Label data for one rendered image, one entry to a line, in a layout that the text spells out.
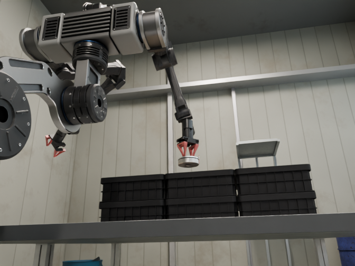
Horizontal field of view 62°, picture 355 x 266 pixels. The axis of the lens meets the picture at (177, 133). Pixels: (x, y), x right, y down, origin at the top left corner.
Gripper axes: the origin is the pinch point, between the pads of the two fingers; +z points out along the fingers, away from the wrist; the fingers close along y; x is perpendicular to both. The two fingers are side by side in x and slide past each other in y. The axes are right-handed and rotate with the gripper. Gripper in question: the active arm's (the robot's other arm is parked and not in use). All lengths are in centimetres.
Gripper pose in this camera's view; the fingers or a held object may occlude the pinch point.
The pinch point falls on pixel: (188, 157)
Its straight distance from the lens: 148.0
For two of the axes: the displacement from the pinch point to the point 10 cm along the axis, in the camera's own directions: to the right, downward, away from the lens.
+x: 5.5, -3.2, -7.7
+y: -8.4, -1.9, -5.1
